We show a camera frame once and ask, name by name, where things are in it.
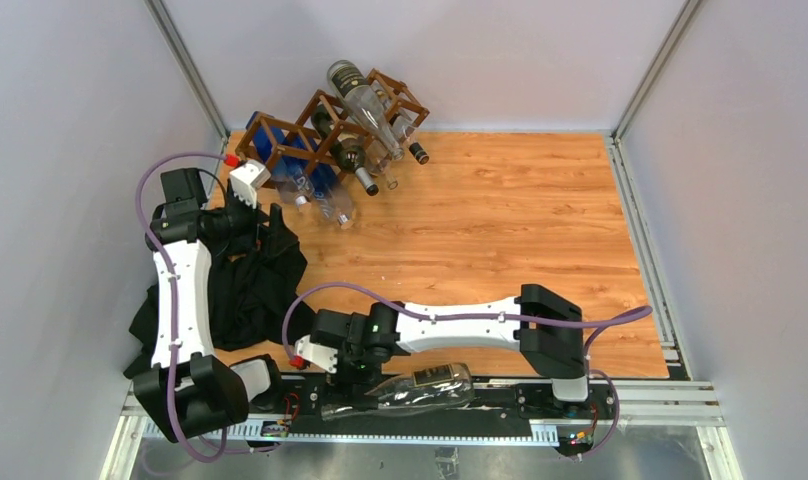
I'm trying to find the dark green wine bottle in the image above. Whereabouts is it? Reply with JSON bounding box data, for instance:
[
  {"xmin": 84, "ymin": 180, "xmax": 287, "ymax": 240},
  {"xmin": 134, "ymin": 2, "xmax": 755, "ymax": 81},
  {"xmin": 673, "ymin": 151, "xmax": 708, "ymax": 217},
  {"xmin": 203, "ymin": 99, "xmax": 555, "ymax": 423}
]
[{"xmin": 310, "ymin": 105, "xmax": 379, "ymax": 196}]

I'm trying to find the brown wooden wine rack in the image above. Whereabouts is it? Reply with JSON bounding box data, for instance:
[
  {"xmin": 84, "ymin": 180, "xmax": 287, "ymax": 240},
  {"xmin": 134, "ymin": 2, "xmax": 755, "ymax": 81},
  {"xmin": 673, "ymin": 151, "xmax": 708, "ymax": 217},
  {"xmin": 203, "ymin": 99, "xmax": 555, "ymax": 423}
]
[{"xmin": 233, "ymin": 69, "xmax": 430, "ymax": 179}]

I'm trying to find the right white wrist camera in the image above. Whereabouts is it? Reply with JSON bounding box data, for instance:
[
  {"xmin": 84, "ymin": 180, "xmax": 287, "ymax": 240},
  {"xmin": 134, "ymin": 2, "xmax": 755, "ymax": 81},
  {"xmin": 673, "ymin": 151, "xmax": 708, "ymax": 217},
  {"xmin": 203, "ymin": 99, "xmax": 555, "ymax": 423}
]
[{"xmin": 289, "ymin": 335, "xmax": 338, "ymax": 374}]

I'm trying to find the clear bottle black cap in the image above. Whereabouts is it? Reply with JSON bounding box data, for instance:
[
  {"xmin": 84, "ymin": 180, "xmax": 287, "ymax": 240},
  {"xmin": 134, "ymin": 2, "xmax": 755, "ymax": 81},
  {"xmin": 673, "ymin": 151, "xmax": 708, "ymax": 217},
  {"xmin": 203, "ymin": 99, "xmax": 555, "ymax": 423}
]
[{"xmin": 389, "ymin": 108, "xmax": 430, "ymax": 165}]

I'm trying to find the black cloth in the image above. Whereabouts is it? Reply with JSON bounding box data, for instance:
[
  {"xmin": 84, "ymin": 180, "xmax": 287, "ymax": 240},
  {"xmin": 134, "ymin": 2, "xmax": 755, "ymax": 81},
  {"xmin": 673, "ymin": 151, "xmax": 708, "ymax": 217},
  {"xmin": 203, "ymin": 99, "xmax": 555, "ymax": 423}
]
[{"xmin": 122, "ymin": 224, "xmax": 316, "ymax": 379}]

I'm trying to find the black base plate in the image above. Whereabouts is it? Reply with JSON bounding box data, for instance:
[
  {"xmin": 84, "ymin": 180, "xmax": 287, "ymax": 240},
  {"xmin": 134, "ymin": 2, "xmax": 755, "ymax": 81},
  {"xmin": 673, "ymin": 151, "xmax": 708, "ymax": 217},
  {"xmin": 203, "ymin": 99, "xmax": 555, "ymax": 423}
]
[{"xmin": 214, "ymin": 373, "xmax": 620, "ymax": 448}]

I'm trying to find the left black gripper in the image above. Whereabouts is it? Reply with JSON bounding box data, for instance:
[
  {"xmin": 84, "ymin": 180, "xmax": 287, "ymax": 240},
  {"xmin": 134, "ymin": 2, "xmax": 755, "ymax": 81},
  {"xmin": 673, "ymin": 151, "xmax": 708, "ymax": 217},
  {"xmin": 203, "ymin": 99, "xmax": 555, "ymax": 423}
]
[{"xmin": 203, "ymin": 183, "xmax": 297, "ymax": 257}]

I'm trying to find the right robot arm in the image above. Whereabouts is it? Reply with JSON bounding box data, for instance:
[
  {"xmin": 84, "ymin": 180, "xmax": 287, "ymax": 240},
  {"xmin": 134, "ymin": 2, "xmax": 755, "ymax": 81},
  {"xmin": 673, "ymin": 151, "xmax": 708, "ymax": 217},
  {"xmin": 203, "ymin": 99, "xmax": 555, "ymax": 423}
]
[{"xmin": 294, "ymin": 284, "xmax": 591, "ymax": 418}]

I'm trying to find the clear bottle lower left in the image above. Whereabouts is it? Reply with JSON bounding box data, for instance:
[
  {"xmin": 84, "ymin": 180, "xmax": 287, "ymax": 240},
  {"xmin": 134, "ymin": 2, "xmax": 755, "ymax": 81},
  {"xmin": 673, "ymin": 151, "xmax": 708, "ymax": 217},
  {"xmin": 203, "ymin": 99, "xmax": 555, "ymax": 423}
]
[{"xmin": 271, "ymin": 157, "xmax": 314, "ymax": 212}]

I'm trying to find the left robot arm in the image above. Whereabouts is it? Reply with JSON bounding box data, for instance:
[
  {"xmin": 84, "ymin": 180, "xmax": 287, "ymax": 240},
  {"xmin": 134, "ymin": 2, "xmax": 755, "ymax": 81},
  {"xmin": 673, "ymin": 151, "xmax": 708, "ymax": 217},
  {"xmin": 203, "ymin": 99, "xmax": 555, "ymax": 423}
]
[{"xmin": 133, "ymin": 161, "xmax": 297, "ymax": 443}]

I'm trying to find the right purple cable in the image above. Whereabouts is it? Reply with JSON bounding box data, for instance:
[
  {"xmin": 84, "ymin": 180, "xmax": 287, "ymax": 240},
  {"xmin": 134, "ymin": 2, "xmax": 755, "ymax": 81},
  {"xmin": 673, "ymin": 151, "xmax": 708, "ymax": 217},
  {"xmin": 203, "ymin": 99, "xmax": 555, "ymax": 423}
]
[{"xmin": 281, "ymin": 282, "xmax": 654, "ymax": 461}]

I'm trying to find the clear bottle dark label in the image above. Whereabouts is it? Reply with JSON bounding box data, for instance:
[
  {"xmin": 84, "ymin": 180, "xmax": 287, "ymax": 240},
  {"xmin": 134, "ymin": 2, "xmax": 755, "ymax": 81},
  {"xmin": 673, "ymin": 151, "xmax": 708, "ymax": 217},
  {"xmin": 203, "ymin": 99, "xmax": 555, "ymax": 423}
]
[
  {"xmin": 326, "ymin": 59, "xmax": 404, "ymax": 160},
  {"xmin": 320, "ymin": 363, "xmax": 476, "ymax": 421}
]

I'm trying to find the clear bottle middle lower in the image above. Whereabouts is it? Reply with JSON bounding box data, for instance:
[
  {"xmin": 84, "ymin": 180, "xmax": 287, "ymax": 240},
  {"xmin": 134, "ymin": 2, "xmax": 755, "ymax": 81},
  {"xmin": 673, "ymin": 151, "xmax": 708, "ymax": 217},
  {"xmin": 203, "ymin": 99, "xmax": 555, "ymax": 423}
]
[{"xmin": 366, "ymin": 140, "xmax": 399, "ymax": 190}]

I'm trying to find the blue glass bottle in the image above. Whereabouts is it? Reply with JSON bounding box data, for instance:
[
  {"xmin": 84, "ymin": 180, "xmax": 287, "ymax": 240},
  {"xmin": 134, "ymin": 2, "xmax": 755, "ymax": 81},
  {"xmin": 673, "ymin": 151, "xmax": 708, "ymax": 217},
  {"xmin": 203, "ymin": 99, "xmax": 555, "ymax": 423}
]
[{"xmin": 244, "ymin": 111, "xmax": 356, "ymax": 231}]

